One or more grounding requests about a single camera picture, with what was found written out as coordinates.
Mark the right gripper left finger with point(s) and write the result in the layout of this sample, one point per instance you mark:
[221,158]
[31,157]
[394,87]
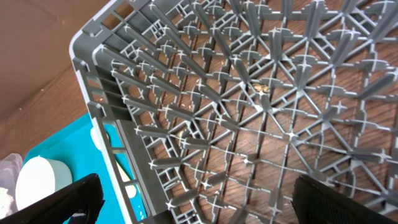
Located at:
[79,202]

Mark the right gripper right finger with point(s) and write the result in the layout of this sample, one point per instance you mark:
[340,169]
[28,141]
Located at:
[315,202]

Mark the small white bowl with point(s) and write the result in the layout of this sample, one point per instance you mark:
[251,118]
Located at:
[39,178]

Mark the white bowl with rice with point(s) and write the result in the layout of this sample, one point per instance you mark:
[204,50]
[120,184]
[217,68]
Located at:
[95,139]

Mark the grey dishwasher rack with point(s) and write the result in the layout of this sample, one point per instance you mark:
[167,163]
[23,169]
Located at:
[214,108]

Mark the teal serving tray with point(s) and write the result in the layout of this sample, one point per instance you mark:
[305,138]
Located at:
[74,146]

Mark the clear plastic bin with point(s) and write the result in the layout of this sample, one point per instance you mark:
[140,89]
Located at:
[10,168]

